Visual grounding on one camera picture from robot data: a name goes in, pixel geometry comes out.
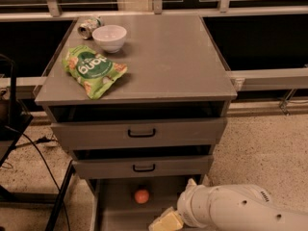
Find black cable on floor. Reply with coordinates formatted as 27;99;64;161
0;125;72;231

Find black stand left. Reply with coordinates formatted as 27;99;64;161
0;54;73;231

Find grey drawer cabinet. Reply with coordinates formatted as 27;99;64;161
34;13;238;231

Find grey bottom drawer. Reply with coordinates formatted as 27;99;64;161
90;175;203;231

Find metal window railing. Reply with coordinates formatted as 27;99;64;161
0;0;308;107

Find grey drawer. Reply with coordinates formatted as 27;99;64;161
73;146;213;179
90;175;203;231
51;101;226;150

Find grey middle drawer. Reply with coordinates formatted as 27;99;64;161
73;146;213;179

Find crushed aluminium can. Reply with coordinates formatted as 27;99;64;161
78;16;104;39

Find red apple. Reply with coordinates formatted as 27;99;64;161
134;188;150;204

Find white ceramic bowl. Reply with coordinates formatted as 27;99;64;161
92;25;127;53

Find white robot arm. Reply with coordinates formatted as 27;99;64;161
148;179;308;231

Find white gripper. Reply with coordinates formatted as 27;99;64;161
148;178;212;231

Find green chip bag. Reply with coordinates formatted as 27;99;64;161
62;45;127;100

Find grey top drawer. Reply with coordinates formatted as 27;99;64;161
51;101;226;150

